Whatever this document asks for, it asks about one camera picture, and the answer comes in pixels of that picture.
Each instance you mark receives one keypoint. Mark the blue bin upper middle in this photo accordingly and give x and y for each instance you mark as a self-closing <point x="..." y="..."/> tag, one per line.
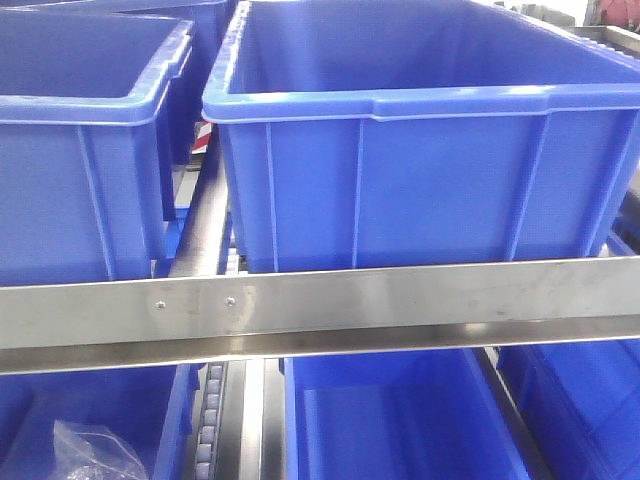
<point x="360" y="134"/>

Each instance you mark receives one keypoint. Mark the blue bin lower left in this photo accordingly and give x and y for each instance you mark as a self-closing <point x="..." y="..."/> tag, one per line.
<point x="149" y="408"/>

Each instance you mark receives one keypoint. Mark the roller track rail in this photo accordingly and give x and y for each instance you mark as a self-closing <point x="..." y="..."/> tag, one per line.
<point x="208" y="425"/>

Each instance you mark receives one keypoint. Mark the clear plastic bag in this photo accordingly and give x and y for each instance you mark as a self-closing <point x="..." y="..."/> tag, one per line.
<point x="93" y="452"/>

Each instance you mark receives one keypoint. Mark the blue bin lower right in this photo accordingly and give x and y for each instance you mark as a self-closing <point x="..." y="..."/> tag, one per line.
<point x="580" y="403"/>

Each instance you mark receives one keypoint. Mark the blue bin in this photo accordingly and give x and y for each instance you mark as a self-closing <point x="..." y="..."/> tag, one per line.
<point x="400" y="415"/>
<point x="149" y="408"/>
<point x="360" y="134"/>
<point x="80" y="221"/>
<point x="200" y="30"/>
<point x="580" y="403"/>

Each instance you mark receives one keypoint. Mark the red white striped tape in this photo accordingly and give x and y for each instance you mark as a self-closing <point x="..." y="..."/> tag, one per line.
<point x="202" y="138"/>

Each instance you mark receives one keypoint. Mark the blue bin upper left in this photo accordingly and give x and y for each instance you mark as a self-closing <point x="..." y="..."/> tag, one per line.
<point x="80" y="221"/>

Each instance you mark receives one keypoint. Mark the blue bin rear left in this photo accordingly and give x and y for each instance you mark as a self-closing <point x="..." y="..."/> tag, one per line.
<point x="200" y="30"/>

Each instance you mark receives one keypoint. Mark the stainless steel shelf rack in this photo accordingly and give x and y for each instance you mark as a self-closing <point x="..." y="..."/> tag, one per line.
<point x="165" y="321"/>

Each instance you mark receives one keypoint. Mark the blue bin lower middle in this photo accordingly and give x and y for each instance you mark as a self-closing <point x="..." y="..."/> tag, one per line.
<point x="400" y="415"/>

